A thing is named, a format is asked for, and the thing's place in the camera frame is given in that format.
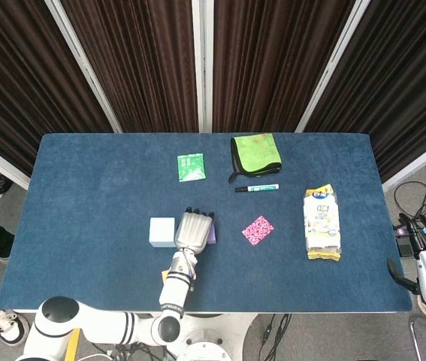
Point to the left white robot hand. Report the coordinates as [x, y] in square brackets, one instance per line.
[194, 233]

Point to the purple cube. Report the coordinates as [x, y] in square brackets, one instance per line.
[212, 235]

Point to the small orange cube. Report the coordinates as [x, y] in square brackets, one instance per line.
[164, 276]

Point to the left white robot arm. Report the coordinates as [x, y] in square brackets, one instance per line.
[171, 289]

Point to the large white cube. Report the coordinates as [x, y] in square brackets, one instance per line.
[160, 231]

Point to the pink patterned paper square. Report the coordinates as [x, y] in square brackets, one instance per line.
[257, 230]

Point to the green sachet packet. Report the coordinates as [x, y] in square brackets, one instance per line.
[191, 167]

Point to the green microfiber cloth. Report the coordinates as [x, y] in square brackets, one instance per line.
[255, 152]

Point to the blue table cloth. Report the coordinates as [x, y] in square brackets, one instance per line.
[103, 169]

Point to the yellow snack bag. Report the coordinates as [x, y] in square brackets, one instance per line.
[322, 225]

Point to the yellow floor tape strip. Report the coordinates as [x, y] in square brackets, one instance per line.
[71, 349]

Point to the brown pleated curtain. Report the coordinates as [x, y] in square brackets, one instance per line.
[17, 75]
[141, 67]
[272, 67]
[404, 75]

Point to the white black sneaker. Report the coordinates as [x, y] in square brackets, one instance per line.
[9, 329]

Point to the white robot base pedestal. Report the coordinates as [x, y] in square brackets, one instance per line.
[212, 331]

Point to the white partition bottom rail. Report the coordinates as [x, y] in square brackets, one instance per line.
[415, 165]
[2, 165]

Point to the white partition post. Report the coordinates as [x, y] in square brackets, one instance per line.
[331, 67]
[83, 65]
[197, 75]

